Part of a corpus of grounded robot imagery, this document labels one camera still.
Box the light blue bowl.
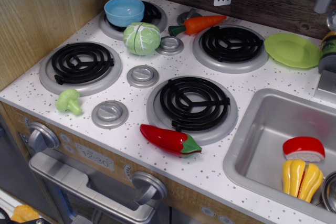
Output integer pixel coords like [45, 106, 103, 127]
[104, 0, 145, 27]

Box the green toy cabbage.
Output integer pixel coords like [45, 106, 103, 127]
[123, 22, 161, 56]

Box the silver stovetop knob rear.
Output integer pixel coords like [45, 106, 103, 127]
[177, 8, 202, 25]

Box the silver stovetop knob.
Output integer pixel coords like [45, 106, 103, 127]
[156, 36, 184, 56]
[127, 65, 160, 88]
[91, 100, 129, 129]
[177, 8, 202, 25]

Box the silver stovetop knob back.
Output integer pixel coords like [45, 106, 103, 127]
[156, 36, 184, 56]

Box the orange toy carrot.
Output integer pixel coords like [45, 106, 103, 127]
[168, 15, 227, 36]

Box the silver stovetop knob middle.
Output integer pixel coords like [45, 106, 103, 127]
[127, 65, 160, 88]

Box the black front left burner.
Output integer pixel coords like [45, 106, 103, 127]
[39, 42, 122, 97]

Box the black back right burner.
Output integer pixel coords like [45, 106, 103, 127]
[192, 25, 268, 74]

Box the silver stovetop knob front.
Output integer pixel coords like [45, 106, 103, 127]
[91, 100, 129, 129]

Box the green toy broccoli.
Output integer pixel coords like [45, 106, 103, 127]
[56, 89, 82, 115]

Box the black front right burner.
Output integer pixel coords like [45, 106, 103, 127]
[146, 76, 238, 146]

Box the red toy chili pepper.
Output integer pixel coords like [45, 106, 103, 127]
[140, 124, 202, 158]

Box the light green plate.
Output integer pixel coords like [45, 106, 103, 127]
[264, 33, 321, 69]

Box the silver oven knob left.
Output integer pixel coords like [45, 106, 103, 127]
[28, 122, 60, 153]

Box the silver oven knob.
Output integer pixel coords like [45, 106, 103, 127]
[28, 122, 60, 153]
[132, 171, 168, 205]

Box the silver faucet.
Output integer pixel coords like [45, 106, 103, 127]
[313, 0, 335, 32]

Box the yellow green can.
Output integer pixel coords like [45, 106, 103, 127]
[318, 31, 335, 73]

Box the silver oven knob right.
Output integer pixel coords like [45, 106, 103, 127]
[132, 171, 168, 205]

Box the silver sink basin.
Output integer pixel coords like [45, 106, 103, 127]
[223, 89, 335, 223]

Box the red toy cheese wedge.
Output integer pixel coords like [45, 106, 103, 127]
[282, 136, 326, 162]

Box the orange object bottom left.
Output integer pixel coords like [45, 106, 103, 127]
[11, 205, 40, 223]

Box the silver pot in sink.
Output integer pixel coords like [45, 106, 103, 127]
[321, 171, 336, 213]

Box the silver oven door handle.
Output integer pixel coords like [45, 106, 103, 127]
[29, 153, 156, 223]

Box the black cable bottom left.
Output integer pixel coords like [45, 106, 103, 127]
[0, 207, 13, 224]

